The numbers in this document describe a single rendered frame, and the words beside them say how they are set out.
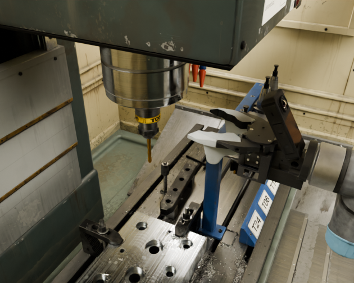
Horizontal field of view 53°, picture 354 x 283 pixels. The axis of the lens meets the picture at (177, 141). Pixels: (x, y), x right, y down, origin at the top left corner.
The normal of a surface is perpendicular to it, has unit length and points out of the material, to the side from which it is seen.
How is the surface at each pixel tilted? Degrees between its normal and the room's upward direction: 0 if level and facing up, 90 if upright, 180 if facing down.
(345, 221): 89
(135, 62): 90
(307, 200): 24
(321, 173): 79
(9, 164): 90
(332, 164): 44
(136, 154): 0
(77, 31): 90
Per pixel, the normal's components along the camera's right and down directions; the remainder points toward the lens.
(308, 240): 0.07, -0.89
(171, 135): -0.18, -0.57
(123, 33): -0.45, 0.48
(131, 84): -0.25, 0.53
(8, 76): 0.89, 0.26
